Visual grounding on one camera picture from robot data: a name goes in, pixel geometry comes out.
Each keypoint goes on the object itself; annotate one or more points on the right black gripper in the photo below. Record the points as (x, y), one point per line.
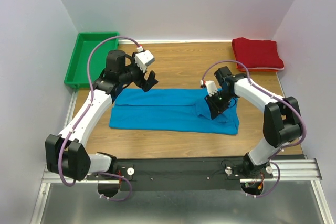
(214, 109)

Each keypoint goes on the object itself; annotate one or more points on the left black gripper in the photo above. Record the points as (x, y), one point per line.
(145, 85)

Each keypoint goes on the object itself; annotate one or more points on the blue t shirt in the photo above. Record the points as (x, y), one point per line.
(171, 109)

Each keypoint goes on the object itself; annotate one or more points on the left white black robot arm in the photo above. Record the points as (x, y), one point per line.
(66, 153)

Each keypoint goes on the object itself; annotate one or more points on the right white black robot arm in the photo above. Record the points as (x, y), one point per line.
(282, 123)

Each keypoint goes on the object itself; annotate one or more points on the folded red t shirt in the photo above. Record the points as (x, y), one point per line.
(243, 44)

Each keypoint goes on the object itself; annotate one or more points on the green plastic tray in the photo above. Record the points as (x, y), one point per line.
(76, 76)

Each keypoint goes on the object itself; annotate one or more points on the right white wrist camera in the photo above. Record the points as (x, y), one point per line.
(211, 88)

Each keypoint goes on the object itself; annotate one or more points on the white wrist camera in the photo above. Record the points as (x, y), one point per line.
(211, 88)
(144, 59)

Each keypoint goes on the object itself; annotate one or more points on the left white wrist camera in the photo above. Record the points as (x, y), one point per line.
(144, 59)

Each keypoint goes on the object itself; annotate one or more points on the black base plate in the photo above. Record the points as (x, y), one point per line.
(178, 174)

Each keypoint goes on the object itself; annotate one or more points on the aluminium frame rail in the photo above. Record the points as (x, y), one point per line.
(285, 170)

